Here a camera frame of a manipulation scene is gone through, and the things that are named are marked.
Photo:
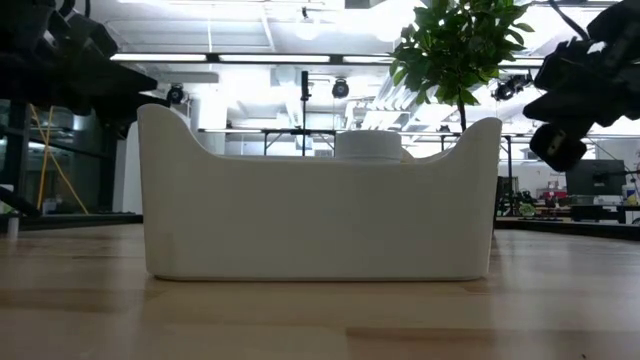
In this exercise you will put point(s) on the black aluminium table frame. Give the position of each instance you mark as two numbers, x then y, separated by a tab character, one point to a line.
75	220

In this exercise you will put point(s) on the green leafy plant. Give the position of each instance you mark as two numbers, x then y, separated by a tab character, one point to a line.
457	50

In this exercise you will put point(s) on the black ceiling lamp cluster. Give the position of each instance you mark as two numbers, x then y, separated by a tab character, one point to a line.
510	87

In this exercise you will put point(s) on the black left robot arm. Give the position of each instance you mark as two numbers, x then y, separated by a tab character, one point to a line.
45	60

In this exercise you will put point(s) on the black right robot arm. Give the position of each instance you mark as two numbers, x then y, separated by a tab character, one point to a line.
617	30

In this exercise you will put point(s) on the white plastic basket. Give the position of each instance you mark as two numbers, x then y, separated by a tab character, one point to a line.
320	220

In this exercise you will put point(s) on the dark computer monitor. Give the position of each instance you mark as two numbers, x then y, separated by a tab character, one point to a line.
595	177

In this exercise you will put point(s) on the black tripod stand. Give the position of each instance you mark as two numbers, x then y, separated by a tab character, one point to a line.
305	110

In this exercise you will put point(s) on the round black ceiling lamp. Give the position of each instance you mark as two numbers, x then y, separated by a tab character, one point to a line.
175	94
340	88

